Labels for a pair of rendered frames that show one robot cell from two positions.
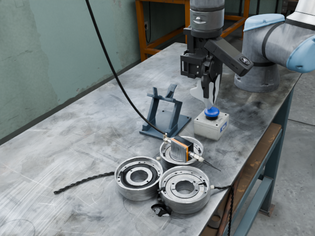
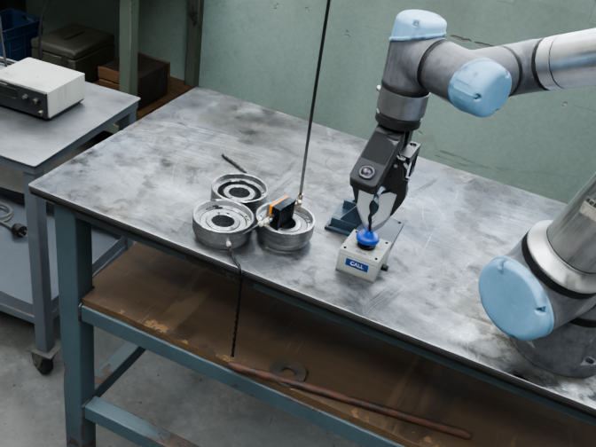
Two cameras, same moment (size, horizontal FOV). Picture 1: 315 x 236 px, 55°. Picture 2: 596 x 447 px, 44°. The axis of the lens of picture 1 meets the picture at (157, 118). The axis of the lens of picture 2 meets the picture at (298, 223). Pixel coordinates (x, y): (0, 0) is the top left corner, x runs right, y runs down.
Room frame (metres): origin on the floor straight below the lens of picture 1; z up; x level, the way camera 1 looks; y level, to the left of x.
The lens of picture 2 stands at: (0.25, -1.09, 1.53)
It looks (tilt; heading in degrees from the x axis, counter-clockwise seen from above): 33 degrees down; 73
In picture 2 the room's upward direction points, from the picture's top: 9 degrees clockwise
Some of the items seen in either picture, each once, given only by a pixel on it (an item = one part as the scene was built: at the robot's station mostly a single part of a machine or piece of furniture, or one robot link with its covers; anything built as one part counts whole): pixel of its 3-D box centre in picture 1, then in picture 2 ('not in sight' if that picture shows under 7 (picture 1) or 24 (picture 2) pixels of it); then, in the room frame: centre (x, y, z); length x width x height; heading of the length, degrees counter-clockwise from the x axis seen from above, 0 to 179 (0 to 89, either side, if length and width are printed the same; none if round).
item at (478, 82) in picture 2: not in sight; (472, 78); (0.74, -0.21, 1.18); 0.11 x 0.11 x 0.08; 25
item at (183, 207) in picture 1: (184, 189); (223, 224); (0.44, -0.05, 0.82); 0.10 x 0.10 x 0.04
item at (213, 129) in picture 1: (212, 122); (366, 255); (0.68, -0.15, 0.82); 0.08 x 0.07 x 0.05; 143
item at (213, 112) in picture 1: (211, 117); (365, 245); (0.67, -0.14, 0.84); 0.04 x 0.04 x 0.05
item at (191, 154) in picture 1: (191, 152); (273, 218); (0.53, -0.07, 0.85); 0.17 x 0.02 x 0.04; 41
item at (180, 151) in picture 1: (179, 150); (278, 210); (0.54, -0.04, 0.85); 0.05 x 0.02 x 0.04; 41
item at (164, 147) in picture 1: (182, 155); (284, 226); (0.55, -0.05, 0.82); 0.10 x 0.10 x 0.04
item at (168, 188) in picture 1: (184, 190); (223, 225); (0.44, -0.05, 0.82); 0.08 x 0.08 x 0.02
